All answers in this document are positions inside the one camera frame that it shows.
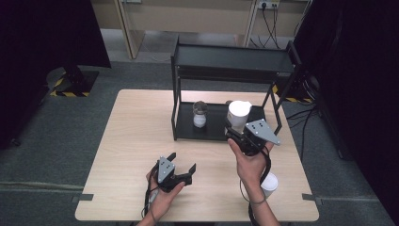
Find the black curtain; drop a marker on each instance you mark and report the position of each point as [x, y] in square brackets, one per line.
[360, 78]
[37, 56]

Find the person's right hand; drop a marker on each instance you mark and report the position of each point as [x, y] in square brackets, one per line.
[251, 169]

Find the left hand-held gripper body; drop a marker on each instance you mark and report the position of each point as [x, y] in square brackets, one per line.
[166, 169]

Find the black two-tier metal rack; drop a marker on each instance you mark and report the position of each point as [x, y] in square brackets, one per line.
[232, 59]

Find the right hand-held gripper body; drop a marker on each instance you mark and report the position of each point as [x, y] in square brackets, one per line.
[262, 132]

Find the thin wrist band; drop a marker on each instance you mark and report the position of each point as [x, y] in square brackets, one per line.
[258, 202]

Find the grey table bracket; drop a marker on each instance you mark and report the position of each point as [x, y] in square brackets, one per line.
[83, 197]
[312, 198]

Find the person's left hand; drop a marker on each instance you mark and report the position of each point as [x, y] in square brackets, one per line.
[161, 202]

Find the white wall power outlet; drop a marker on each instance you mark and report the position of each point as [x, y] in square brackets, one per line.
[268, 3]

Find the white lidded seasoning jar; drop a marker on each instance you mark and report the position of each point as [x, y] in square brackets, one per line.
[271, 185]
[238, 111]

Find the yellow black floor tape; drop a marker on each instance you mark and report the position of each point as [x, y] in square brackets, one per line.
[298, 100]

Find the striped black stand base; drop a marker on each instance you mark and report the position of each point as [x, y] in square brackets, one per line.
[73, 83]

